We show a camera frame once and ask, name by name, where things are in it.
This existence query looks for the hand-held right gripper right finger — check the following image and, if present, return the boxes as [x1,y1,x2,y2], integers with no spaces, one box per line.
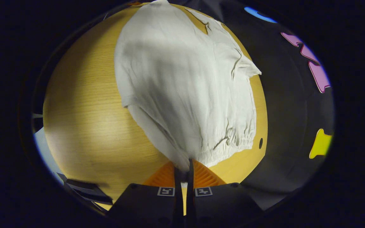
[187,159,262,224]

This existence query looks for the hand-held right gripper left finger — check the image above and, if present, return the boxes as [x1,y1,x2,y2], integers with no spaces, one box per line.
[108,161,183,223]

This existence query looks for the dark grey object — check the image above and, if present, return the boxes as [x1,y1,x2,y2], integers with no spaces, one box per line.
[57,173,114,206]

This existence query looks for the white jeans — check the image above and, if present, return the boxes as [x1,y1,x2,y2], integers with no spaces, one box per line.
[114,0,262,172]

